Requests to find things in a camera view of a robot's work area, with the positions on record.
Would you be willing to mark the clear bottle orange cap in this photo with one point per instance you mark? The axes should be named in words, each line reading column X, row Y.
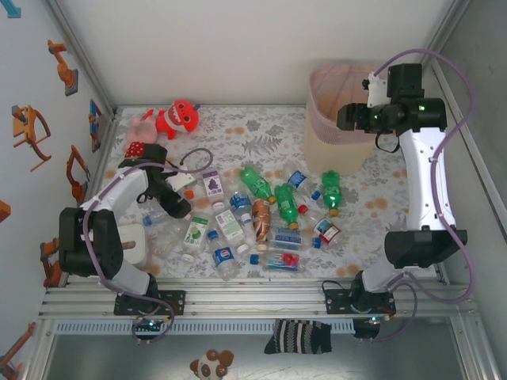
column 189, row 194

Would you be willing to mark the small clear bottle blue label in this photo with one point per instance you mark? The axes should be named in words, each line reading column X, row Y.
column 152, row 218

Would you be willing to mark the white bottle lime picture label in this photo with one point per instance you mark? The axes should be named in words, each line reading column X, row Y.
column 195, row 234

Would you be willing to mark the crushed clear plastic bottle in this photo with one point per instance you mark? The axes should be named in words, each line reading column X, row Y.
column 166, row 241

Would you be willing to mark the purple grape juice bottle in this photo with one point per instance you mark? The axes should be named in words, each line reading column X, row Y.
column 212, row 184

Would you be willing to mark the white bottle green print label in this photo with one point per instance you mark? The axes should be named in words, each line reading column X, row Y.
column 229, row 225

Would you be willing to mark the clear bottle blue label white cap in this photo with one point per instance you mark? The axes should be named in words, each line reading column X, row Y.
column 239, row 202

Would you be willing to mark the clear cola bottle blue cap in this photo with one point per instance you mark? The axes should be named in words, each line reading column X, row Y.
column 223, row 256

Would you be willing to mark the green plastic bottle yellow cap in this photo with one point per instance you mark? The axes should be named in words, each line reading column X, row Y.
column 257, row 184
column 287, row 206
column 332, row 194

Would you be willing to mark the copper brown drink bottle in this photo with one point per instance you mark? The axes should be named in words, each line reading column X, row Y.
column 261, row 221

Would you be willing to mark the clear bottle red cap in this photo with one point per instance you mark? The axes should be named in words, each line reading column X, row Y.
column 326, row 231

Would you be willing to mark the long water bottle blue label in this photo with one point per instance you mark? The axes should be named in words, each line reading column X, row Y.
column 288, row 237

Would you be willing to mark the square bottle red flower label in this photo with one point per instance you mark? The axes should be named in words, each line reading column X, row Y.
column 282, row 261

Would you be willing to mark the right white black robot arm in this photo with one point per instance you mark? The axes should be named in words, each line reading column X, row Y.
column 420, row 178

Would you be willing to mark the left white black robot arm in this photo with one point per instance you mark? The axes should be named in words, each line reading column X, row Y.
column 123, row 186

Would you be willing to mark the beige waste bin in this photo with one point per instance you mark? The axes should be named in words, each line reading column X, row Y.
column 332, row 154

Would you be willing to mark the pink mesh waste basket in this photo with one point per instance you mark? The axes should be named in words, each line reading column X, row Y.
column 319, row 103

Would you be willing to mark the white tissue box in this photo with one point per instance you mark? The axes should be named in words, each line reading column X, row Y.
column 134, row 234

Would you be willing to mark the pink pig plush toy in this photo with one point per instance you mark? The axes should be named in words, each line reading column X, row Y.
column 140, row 130

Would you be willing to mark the floral grey tablecloth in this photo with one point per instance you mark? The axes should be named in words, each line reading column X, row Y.
column 237, row 150

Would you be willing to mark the red shark plush toy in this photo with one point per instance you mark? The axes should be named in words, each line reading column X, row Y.
column 178, row 116

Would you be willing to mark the small circuit board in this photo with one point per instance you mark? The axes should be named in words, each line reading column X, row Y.
column 374, row 320
column 152, row 324

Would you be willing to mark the brown white plush dog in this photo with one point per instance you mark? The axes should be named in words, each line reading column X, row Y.
column 210, row 364

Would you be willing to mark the black white striped sock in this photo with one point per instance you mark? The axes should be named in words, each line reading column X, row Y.
column 297, row 336

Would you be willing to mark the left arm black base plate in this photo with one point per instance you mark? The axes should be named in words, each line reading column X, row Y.
column 174, row 302

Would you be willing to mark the aluminium frame post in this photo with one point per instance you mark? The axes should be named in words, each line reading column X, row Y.
column 82, row 51
column 450, row 23

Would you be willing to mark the aluminium frame rail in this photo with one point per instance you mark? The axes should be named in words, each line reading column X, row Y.
column 257, row 301

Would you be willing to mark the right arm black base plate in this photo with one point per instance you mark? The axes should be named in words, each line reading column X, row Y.
column 336, row 302

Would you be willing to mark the blue wall sticker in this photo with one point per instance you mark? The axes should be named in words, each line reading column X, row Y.
column 12, row 10

